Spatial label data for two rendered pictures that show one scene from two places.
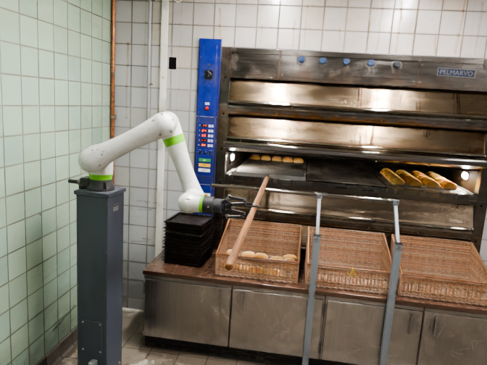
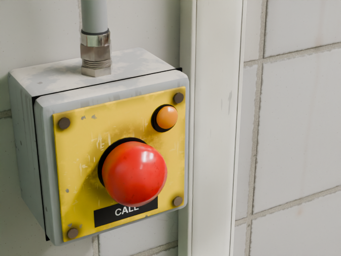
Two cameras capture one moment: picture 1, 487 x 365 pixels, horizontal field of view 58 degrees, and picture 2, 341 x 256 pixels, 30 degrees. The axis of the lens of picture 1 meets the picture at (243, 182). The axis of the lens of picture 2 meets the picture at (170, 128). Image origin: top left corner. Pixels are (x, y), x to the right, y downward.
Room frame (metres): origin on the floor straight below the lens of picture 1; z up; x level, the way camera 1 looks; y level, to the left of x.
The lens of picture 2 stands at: (2.99, 0.94, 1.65)
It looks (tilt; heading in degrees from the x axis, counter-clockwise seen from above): 26 degrees down; 323
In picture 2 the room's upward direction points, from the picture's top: straight up
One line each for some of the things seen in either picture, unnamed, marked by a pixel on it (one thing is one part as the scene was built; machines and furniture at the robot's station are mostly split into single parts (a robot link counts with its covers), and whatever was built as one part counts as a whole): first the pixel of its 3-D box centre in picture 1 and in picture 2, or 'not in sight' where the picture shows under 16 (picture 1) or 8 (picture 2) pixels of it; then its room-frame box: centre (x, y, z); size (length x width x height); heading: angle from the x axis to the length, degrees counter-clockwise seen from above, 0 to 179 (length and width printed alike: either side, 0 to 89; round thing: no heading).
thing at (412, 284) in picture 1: (437, 267); not in sight; (2.82, -1.32, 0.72); 0.56 x 0.49 x 0.28; 81
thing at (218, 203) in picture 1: (223, 206); not in sight; (2.27, 0.10, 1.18); 0.09 x 0.07 x 0.08; 82
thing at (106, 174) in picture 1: (100, 161); not in sight; (2.39, 0.79, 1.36); 0.16 x 0.13 x 0.19; 2
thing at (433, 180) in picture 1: (415, 177); not in sight; (3.53, -1.38, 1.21); 0.61 x 0.48 x 0.06; 172
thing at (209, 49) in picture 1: (226, 169); not in sight; (4.23, 0.17, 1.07); 1.93 x 0.16 x 2.15; 172
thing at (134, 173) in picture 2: not in sight; (132, 171); (3.28, 0.75, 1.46); 0.04 x 0.04 x 0.04; 82
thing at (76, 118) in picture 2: not in sight; (102, 142); (3.32, 0.75, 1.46); 0.10 x 0.07 x 0.10; 82
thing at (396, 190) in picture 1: (346, 186); not in sight; (3.19, -0.75, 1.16); 1.80 x 0.06 x 0.04; 82
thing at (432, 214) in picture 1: (344, 206); not in sight; (3.17, -0.75, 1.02); 1.79 x 0.11 x 0.19; 82
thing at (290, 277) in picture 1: (260, 248); not in sight; (2.98, -0.15, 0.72); 0.56 x 0.49 x 0.28; 83
